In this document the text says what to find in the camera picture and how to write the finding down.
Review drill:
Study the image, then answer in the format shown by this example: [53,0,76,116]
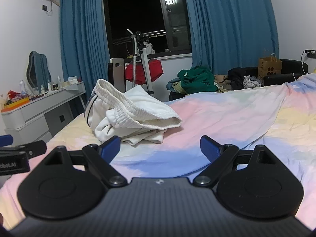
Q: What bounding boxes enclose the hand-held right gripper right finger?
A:
[193,135,279,187]

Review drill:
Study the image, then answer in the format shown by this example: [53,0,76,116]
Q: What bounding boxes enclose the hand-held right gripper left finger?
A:
[41,136,127,187]

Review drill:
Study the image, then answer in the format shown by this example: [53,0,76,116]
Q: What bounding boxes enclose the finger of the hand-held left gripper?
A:
[0,134,13,147]
[0,140,47,159]

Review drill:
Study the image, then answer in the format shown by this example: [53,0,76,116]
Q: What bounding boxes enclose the white pants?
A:
[84,78,182,146]

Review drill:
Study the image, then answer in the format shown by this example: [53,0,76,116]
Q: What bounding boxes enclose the pastel duvet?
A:
[0,73,316,230]

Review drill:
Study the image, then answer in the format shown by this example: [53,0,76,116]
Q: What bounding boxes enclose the white dressing table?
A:
[1,81,87,144]

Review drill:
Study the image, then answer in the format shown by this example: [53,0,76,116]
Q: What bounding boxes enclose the orange box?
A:
[4,96,30,110]

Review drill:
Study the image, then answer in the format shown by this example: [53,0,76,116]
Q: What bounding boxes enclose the beige clothing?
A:
[213,74,232,93]

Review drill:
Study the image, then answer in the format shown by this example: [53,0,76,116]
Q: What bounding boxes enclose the green clothing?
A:
[177,65,219,94]

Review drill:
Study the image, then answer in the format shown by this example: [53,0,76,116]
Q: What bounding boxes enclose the grey heater panel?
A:
[108,57,126,92]

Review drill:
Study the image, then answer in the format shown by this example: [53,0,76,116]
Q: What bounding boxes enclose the black clothing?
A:
[227,67,247,90]

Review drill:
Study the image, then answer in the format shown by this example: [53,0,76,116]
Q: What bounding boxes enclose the wavy mirror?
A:
[26,51,52,90]

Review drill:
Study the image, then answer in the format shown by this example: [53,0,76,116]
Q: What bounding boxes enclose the white patterned clothing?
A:
[243,75,263,89]

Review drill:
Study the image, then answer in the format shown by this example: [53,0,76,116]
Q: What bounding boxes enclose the garment steamer stand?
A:
[126,29,155,97]

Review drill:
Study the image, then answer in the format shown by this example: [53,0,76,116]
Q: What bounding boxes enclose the red garment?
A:
[125,59,164,84]

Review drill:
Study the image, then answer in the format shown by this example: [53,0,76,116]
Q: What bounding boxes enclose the brown paper bag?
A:
[258,49,282,79]

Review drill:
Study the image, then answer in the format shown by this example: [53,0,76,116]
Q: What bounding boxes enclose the black sofa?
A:
[263,59,309,87]

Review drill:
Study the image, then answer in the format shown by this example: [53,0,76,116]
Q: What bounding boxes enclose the dark window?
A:
[102,0,192,57]

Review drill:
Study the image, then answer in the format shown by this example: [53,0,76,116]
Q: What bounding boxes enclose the white cable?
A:
[291,51,309,81]

